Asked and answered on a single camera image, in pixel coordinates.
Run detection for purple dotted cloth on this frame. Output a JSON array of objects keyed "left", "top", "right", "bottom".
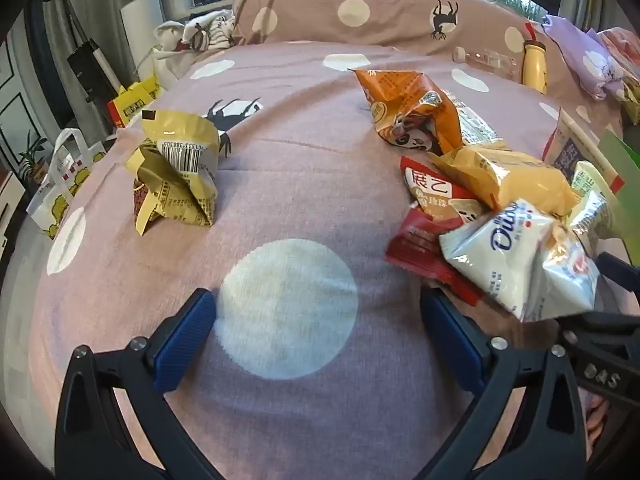
[{"left": 542, "top": 14, "right": 626, "bottom": 101}]

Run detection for green and white snack packet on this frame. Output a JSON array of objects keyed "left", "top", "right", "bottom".
[{"left": 570, "top": 160, "right": 623, "bottom": 241}]

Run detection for red white-label snack packet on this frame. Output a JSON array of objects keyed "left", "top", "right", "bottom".
[{"left": 400, "top": 156, "right": 483, "bottom": 223}]

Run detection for olive yellow snack packet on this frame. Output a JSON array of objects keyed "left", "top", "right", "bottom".
[{"left": 124, "top": 109, "right": 222, "bottom": 235}]

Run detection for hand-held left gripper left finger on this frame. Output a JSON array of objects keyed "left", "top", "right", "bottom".
[{"left": 54, "top": 288, "right": 221, "bottom": 480}]

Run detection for black vacuum cleaner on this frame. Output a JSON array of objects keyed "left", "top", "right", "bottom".
[{"left": 45, "top": 0, "right": 118, "bottom": 106}]

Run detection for white paper roll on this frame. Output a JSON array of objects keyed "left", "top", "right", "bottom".
[{"left": 120, "top": 0, "right": 166, "bottom": 51}]

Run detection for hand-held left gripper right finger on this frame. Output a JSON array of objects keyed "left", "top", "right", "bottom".
[{"left": 420, "top": 290, "right": 587, "bottom": 480}]

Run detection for yellow bottle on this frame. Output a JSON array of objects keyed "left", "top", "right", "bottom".
[{"left": 521, "top": 22, "right": 548, "bottom": 95}]

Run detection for white tote bag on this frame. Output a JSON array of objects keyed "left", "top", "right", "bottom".
[{"left": 25, "top": 129, "right": 108, "bottom": 238}]

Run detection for clear plastic bottle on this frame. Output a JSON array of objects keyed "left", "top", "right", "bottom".
[{"left": 452, "top": 46, "right": 521, "bottom": 81}]

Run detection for green-edged white box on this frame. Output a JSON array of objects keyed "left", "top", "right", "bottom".
[{"left": 597, "top": 129, "right": 640, "bottom": 221}]

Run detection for pink dotted blanket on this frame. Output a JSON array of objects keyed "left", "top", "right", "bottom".
[{"left": 10, "top": 40, "right": 631, "bottom": 480}]

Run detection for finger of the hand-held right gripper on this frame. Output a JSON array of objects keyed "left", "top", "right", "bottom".
[
  {"left": 557, "top": 312, "right": 640, "bottom": 348},
  {"left": 595, "top": 252, "right": 640, "bottom": 306}
]

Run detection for dark red snack packet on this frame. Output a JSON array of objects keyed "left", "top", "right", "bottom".
[{"left": 385, "top": 207, "right": 483, "bottom": 307}]

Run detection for cream red-edged snack packet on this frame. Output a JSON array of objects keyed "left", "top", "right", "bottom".
[{"left": 542, "top": 107, "right": 606, "bottom": 181}]

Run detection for brown dotted pillow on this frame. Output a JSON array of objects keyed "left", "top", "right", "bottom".
[{"left": 232, "top": 0, "right": 556, "bottom": 61}]

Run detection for yellow green packets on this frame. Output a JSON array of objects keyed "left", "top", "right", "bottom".
[{"left": 620, "top": 80, "right": 640, "bottom": 126}]

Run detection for orange snack packet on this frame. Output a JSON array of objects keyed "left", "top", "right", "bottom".
[{"left": 350, "top": 67, "right": 503, "bottom": 157}]

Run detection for potted plant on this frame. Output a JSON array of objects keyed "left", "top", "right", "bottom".
[{"left": 17, "top": 132, "right": 53, "bottom": 186}]

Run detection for yellow cardboard box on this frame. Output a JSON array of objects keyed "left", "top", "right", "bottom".
[{"left": 106, "top": 75, "right": 163, "bottom": 128}]

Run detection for pink patterned cloth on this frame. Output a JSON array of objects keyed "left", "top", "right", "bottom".
[{"left": 597, "top": 27, "right": 640, "bottom": 86}]

